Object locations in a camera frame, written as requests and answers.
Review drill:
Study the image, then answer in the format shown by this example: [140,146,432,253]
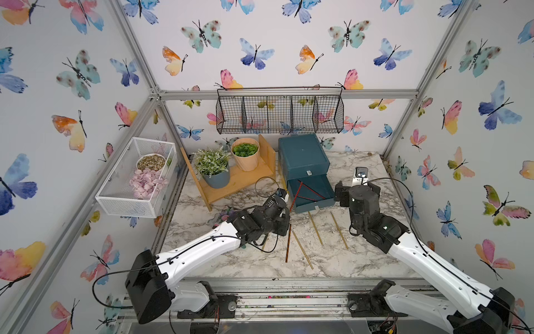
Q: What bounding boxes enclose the red pencil diagonal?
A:
[296,196,323,206]
[301,182,326,200]

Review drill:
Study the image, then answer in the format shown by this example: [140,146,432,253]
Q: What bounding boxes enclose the teal drawer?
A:
[287,175,335,214]
[284,164,330,180]

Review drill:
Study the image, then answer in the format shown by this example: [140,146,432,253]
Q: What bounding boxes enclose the teal top drawer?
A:
[284,164,330,180]

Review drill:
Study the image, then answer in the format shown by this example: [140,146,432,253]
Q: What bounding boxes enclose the red pencil beside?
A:
[290,180,303,212]

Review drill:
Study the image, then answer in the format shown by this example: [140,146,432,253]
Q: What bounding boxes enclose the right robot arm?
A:
[335,182,516,333]

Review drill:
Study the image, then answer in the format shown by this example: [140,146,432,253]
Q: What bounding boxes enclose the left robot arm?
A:
[125,189,290,325]

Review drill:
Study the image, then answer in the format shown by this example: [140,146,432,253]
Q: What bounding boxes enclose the teal drawer cabinet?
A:
[278,134,330,181]

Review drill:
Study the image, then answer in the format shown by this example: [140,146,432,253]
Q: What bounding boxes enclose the red pencil long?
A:
[285,224,292,263]

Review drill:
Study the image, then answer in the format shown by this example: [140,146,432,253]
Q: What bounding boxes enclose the yellow pencil far right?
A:
[330,212,349,250]

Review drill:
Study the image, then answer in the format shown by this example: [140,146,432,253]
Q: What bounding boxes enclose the wooden shelf stand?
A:
[180,134,276,212]

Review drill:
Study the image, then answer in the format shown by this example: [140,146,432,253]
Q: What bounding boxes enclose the peach pot green plant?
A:
[231,138,260,172]

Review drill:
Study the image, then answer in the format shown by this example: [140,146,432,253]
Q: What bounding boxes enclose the blue pot white-flowered plant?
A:
[193,148,230,189]

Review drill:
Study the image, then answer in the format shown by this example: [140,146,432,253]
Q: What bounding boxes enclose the bowl of pebbles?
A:
[136,153,166,172]

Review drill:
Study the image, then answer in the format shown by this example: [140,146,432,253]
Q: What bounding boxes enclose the pink artificial flowers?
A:
[129,169,168,200]

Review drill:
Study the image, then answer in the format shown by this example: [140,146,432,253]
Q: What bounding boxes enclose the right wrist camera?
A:
[352,167,369,186]

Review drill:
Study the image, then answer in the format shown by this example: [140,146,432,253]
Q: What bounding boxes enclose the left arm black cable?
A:
[91,176,289,310]

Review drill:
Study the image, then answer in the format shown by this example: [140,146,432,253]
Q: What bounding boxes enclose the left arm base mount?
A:
[173,281,237,320]

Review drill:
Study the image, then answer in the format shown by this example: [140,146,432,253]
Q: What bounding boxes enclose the black wire wall basket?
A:
[216,86,345,136]

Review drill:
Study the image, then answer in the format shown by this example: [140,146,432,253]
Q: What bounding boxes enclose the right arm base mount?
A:
[347,279,407,318]

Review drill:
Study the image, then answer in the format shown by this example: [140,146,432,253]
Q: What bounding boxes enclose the white mesh wall basket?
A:
[95,137,177,218]

